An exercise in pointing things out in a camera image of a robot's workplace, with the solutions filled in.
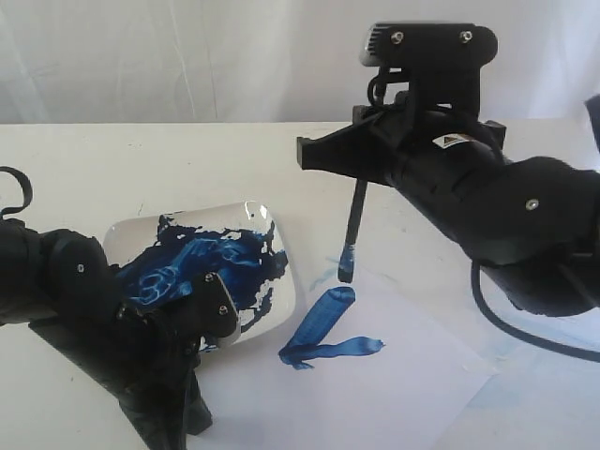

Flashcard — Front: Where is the white paper sheet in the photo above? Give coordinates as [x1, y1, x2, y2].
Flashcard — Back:
[187, 266, 495, 449]

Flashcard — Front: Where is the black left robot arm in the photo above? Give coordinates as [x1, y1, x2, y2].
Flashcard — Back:
[1, 219, 213, 449]

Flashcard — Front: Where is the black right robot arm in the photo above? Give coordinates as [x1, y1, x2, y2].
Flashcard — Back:
[297, 68, 599, 317]

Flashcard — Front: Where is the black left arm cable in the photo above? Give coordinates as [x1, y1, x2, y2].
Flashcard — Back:
[0, 164, 35, 219]

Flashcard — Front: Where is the white square paint plate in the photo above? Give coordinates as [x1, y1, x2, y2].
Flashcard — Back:
[102, 201, 296, 342]

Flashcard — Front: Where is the black paintbrush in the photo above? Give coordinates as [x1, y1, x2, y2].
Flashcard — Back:
[337, 179, 368, 283]

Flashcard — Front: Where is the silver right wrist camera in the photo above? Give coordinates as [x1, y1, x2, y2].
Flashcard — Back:
[359, 21, 499, 69]

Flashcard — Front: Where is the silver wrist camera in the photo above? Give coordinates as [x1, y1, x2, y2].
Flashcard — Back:
[202, 272, 241, 349]
[359, 21, 499, 69]

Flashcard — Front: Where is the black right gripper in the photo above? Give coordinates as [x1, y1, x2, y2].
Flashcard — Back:
[295, 65, 507, 188]

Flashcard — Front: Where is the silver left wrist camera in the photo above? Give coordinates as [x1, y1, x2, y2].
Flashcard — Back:
[202, 272, 241, 349]

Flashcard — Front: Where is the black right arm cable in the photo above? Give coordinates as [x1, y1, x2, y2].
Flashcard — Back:
[367, 69, 600, 365]

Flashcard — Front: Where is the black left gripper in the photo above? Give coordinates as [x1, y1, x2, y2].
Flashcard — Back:
[117, 276, 220, 449]

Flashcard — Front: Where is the white backdrop curtain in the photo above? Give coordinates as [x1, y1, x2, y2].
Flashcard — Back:
[1, 1, 599, 124]

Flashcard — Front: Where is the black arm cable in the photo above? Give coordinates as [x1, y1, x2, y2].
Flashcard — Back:
[367, 69, 600, 365]
[0, 164, 35, 219]

